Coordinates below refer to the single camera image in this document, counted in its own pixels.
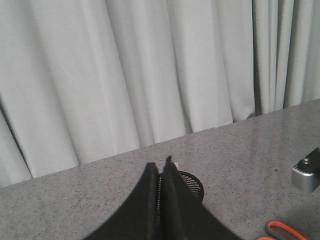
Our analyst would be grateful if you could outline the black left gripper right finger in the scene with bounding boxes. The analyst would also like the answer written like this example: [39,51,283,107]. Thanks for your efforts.
[160,156,240,240]

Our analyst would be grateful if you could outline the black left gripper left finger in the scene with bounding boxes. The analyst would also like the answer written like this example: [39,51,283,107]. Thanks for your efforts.
[85,162,159,240]

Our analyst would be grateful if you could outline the grey orange scissors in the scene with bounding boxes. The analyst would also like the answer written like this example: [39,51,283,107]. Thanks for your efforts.
[255,220,307,240]

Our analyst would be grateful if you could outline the black mesh pen cup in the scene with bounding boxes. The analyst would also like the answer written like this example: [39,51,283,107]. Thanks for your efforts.
[156,170,205,225]

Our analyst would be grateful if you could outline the grey pleated curtain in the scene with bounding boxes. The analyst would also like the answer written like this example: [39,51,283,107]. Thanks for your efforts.
[0,0,320,187]

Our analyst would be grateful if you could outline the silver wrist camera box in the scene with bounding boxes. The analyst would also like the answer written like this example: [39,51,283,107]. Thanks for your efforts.
[291,147,320,193]

